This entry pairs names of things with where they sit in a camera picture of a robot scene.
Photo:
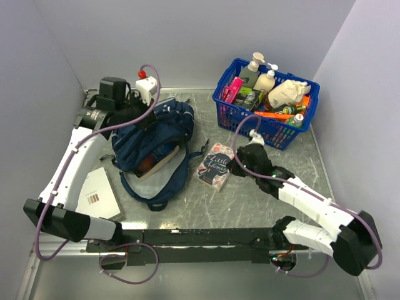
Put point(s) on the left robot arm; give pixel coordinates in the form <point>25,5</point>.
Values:
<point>54,211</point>

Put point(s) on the white notebook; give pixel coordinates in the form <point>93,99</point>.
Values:
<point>97,198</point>

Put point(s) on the pink box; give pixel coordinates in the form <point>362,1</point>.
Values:
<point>230,92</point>

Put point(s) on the Little Women floral book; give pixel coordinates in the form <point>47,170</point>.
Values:
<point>213,170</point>

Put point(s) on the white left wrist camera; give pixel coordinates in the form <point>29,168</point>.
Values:
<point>147,86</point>

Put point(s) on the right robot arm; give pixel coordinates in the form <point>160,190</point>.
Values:
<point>350,238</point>

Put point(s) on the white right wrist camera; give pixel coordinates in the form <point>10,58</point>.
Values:
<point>255,138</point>

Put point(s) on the navy blue student backpack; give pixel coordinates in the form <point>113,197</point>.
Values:
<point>174,122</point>

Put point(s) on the green drink bottle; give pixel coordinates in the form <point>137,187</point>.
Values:
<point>296,120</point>

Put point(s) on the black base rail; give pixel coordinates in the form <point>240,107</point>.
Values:
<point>196,245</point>

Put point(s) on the Jane Eyre blue book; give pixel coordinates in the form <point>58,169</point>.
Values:
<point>156,159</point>

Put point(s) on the black green box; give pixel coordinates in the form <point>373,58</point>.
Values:
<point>249,99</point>

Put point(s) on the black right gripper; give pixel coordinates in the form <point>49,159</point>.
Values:
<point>235,170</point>

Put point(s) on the grey-green pump bottle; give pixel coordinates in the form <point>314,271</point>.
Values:
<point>249,74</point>

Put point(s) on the cream pump bottle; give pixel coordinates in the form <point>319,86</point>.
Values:
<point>266,81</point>

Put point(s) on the dark glass bottle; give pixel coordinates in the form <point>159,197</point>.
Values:
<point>289,109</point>

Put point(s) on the beige cloth bag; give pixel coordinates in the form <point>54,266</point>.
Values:
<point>290,92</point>

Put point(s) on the blue plastic basket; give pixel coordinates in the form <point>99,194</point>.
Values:
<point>276,134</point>

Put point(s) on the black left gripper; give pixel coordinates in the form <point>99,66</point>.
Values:
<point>146,109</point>

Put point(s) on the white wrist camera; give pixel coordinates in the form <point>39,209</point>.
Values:
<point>255,138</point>
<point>147,86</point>

